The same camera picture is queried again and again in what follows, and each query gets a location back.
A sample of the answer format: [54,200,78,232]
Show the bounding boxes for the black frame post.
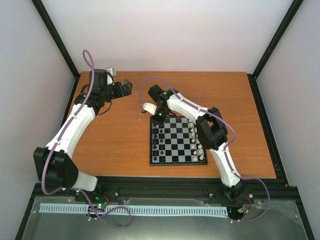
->
[251,0,305,77]
[31,0,80,79]

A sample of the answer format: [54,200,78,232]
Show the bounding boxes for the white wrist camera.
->
[141,102,157,116]
[106,67,116,85]

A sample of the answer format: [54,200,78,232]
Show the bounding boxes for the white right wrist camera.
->
[141,102,157,116]

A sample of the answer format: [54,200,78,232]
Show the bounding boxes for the black right frame post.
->
[251,0,305,77]

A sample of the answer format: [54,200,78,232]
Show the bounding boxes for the black aluminium frame rail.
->
[32,175,301,208]

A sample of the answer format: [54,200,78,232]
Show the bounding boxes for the black and white chessboard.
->
[149,116,208,166]

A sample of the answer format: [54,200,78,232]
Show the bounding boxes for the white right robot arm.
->
[142,84,244,203]

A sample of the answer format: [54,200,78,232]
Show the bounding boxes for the white slotted cable duct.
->
[38,203,228,218]

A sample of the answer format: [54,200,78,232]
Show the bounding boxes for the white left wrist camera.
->
[106,67,116,85]

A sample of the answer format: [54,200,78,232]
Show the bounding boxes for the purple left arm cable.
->
[41,49,132,229]

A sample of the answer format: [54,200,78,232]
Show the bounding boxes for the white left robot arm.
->
[33,68,133,202]

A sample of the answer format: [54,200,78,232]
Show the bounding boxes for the black left frame post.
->
[31,0,80,79]

